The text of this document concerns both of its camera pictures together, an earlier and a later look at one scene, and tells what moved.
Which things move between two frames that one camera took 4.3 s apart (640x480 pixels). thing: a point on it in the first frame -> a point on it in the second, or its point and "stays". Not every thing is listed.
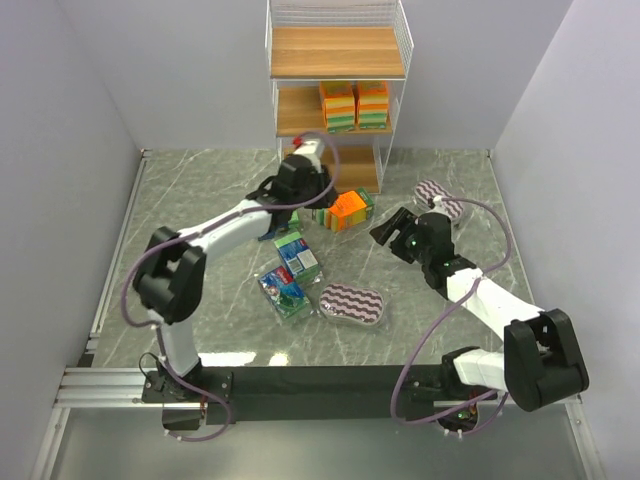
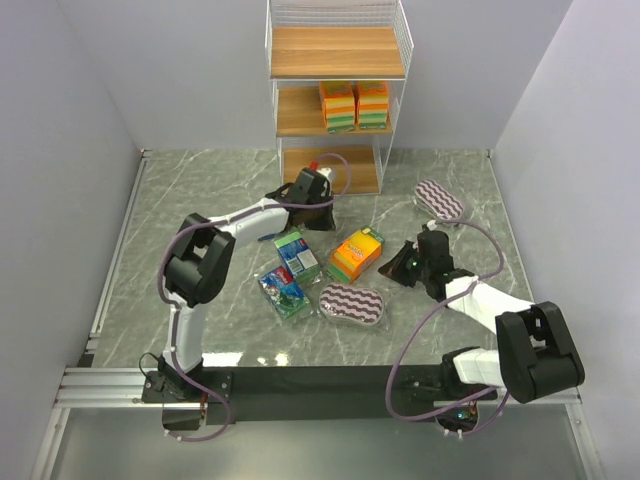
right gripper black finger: (401, 220) -> (404, 266)
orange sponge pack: (349, 208) -> (356, 253)
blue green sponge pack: (284, 292) stays
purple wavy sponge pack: (350, 302) stays
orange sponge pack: (373, 102) stays
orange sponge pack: (338, 106) stays
